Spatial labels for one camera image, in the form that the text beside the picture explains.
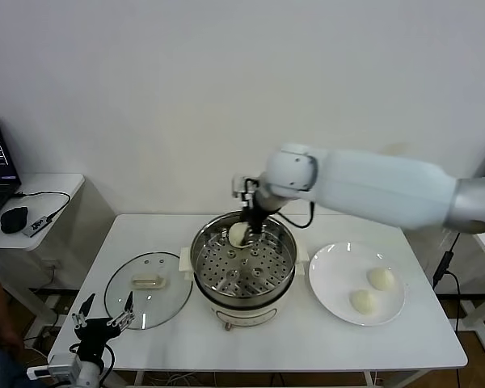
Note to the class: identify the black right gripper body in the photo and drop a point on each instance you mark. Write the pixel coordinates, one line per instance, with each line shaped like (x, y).
(254, 214)

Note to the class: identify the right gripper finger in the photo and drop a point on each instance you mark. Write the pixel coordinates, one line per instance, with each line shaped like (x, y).
(247, 230)
(259, 235)

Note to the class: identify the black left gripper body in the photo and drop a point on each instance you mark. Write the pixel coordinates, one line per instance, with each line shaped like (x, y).
(95, 337)

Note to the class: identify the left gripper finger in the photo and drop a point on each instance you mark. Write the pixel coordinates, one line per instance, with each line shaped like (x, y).
(128, 305)
(88, 307)

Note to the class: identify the white steamed baozi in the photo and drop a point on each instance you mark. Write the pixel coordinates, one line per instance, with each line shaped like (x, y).
(363, 302)
(380, 279)
(237, 234)

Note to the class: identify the round glass lid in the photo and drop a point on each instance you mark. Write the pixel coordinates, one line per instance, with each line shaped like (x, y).
(157, 301)

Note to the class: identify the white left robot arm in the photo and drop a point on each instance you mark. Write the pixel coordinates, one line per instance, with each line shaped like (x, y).
(89, 376)

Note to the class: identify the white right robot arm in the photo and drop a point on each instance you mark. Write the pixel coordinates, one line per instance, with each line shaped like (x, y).
(368, 186)

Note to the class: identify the perforated steel steamer basket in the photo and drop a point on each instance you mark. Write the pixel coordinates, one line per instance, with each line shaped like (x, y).
(226, 275)

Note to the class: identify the cream electric cooker pot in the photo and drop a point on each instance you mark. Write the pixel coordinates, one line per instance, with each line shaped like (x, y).
(246, 315)

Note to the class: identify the white round plate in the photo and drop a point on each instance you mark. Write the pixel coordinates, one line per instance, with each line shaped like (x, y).
(335, 283)

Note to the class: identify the grey usb hub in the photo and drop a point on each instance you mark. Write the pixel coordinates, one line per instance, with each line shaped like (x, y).
(36, 226)

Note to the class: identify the person blue clothing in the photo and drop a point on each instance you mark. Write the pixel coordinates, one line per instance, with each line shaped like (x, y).
(0, 368)

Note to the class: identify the black computer mouse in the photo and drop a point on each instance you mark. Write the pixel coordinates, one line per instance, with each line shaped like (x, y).
(13, 219)

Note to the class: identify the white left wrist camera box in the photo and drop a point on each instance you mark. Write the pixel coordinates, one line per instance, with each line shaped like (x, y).
(58, 365)

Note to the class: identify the white wall socket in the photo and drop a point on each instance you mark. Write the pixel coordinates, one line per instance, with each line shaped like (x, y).
(52, 266)

